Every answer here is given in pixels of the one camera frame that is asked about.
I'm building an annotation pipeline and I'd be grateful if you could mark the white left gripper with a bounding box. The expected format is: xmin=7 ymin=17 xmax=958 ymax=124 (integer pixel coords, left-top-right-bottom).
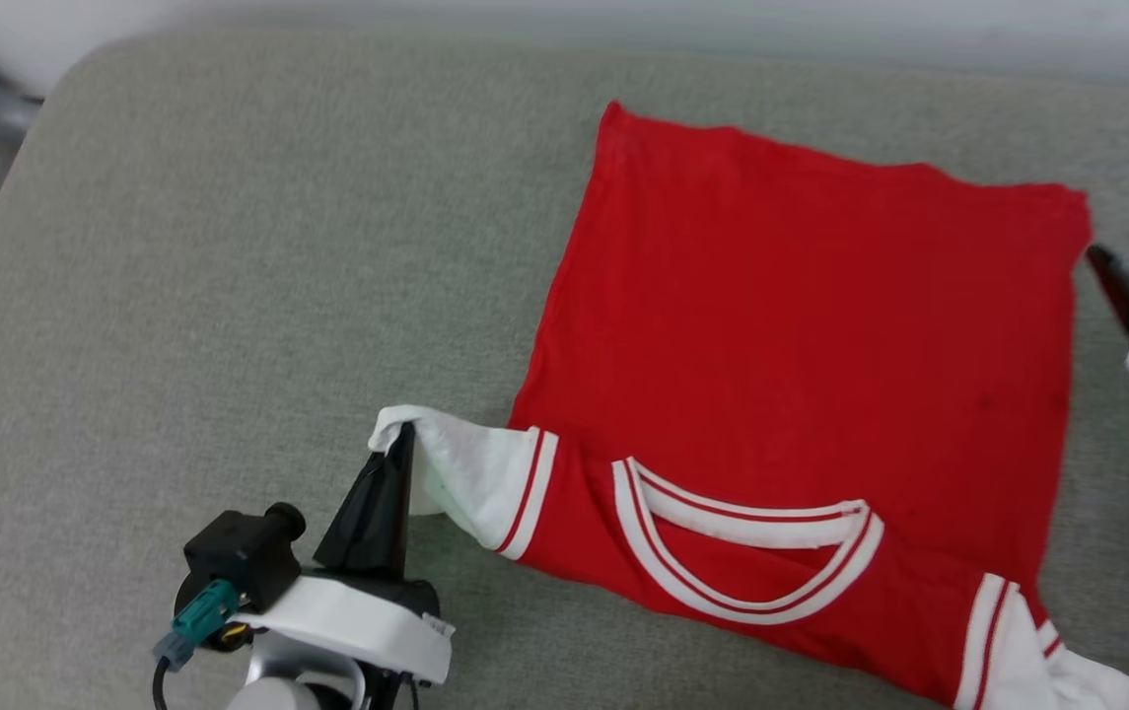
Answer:
xmin=229 ymin=422 xmax=456 ymax=710

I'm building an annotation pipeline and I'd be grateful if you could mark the red jersey with white trim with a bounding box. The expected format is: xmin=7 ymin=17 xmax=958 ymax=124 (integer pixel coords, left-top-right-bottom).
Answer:
xmin=369 ymin=99 xmax=1129 ymax=710

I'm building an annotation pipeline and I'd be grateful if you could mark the black cable with teal plug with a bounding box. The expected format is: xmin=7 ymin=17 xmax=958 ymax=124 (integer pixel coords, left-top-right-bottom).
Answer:
xmin=152 ymin=580 xmax=243 ymax=710

